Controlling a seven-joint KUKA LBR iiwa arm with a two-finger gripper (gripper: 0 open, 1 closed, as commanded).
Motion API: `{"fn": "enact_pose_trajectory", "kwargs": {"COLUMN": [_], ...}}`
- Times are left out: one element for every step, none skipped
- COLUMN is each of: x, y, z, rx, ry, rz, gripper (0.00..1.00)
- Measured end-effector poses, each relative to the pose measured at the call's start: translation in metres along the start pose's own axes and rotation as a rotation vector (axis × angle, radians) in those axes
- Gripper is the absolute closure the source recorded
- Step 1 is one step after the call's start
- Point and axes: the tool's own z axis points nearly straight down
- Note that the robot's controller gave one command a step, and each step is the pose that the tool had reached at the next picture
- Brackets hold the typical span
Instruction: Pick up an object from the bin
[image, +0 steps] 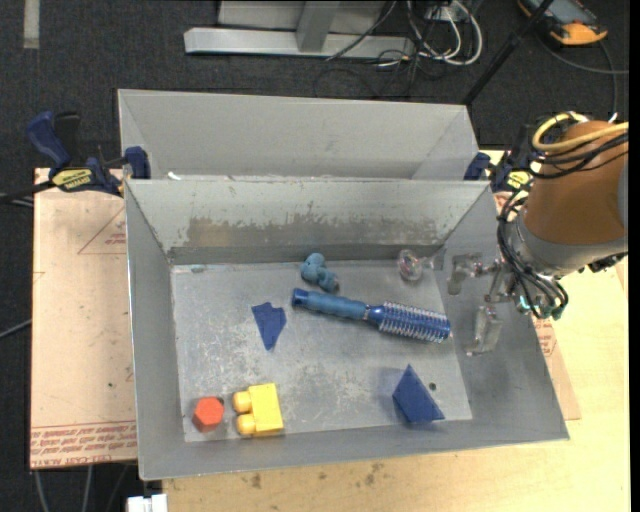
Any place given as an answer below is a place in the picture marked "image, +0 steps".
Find orange-red hexagonal block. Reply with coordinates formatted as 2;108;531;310
191;396;226;434

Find dark blue flat piece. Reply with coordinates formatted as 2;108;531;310
250;301;289;352

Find yellow toy brick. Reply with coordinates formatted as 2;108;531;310
231;382;286;438

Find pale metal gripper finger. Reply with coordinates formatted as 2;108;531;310
464;305;504;358
446;253;484;296

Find brown cardboard board, red print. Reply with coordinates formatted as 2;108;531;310
29;166;584;472

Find dark blue triangular block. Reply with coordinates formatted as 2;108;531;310
390;363;447;426

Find blue hairbrush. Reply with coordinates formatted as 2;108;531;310
291;287;453;345

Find grey metal bin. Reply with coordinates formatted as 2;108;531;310
117;88;572;482

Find teal toy animal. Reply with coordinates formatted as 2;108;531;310
299;252;342;295

